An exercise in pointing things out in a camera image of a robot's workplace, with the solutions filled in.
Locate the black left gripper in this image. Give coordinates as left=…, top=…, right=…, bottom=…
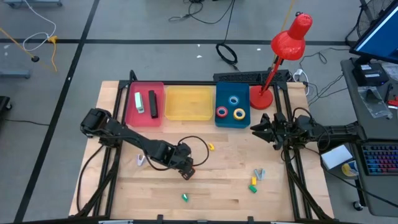
left=169, top=142, right=197, bottom=182

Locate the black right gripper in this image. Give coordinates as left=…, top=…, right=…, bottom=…
left=249, top=111, right=297, bottom=151

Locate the black stapler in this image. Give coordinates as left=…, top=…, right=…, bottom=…
left=148, top=90, right=159, bottom=119

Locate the mint green stapler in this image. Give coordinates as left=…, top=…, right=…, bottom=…
left=134, top=91, right=146, bottom=114

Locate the blue plastic bin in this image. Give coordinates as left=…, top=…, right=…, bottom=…
left=214, top=82, right=251, bottom=129

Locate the pink plastic bin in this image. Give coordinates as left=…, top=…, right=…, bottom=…
left=126, top=81, right=165, bottom=128

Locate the yellow plastic bin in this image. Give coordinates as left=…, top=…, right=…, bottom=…
left=164, top=85, right=215, bottom=121

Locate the white box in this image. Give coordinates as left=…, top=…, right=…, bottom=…
left=320, top=144, right=354, bottom=170

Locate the red desk lamp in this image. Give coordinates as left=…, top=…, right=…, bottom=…
left=248, top=12, right=313, bottom=111

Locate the yellow and blue roll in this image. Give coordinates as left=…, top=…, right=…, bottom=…
left=341, top=161, right=359, bottom=177

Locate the grey desk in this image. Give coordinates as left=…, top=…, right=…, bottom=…
left=340, top=57, right=398, bottom=218

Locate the clear plastic bag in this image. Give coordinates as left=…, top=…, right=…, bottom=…
left=357, top=86, right=393, bottom=119

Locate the small black box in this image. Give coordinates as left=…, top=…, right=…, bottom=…
left=352, top=63, right=389, bottom=87

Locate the rainbow backlit keyboard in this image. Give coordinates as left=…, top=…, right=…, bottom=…
left=361, top=143, right=398, bottom=177

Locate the computer monitor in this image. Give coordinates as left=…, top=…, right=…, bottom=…
left=349, top=0, right=398, bottom=65

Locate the black fan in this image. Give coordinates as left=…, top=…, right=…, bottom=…
left=345, top=0, right=394, bottom=47

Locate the black object with caster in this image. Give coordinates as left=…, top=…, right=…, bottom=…
left=0, top=95, right=12, bottom=125

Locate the grey furniture foot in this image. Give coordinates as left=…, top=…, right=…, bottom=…
left=0, top=68, right=32, bottom=79
left=2, top=0, right=63, bottom=9

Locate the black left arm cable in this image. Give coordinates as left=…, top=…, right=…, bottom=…
left=144, top=136, right=210, bottom=172

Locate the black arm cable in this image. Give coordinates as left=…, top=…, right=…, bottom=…
left=291, top=106, right=331, bottom=154
left=144, top=136, right=210, bottom=172

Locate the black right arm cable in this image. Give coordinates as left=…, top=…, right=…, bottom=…
left=291, top=106, right=331, bottom=154

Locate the black aluminium table frame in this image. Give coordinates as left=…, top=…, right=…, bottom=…
left=70, top=70, right=335, bottom=223

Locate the coiled black cable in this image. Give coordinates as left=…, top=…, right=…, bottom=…
left=216, top=42, right=239, bottom=71

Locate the thick black base cable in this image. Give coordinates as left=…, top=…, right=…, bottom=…
left=76, top=144, right=105, bottom=215

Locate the black floor cable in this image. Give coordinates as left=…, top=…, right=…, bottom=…
left=169, top=0, right=236, bottom=43

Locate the yellow hanging cord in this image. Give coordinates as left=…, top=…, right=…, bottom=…
left=273, top=0, right=296, bottom=63

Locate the yellow floor cable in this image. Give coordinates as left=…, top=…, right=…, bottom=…
left=0, top=27, right=60, bottom=72

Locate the white floor cable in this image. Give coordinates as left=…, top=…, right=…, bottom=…
left=22, top=0, right=57, bottom=52

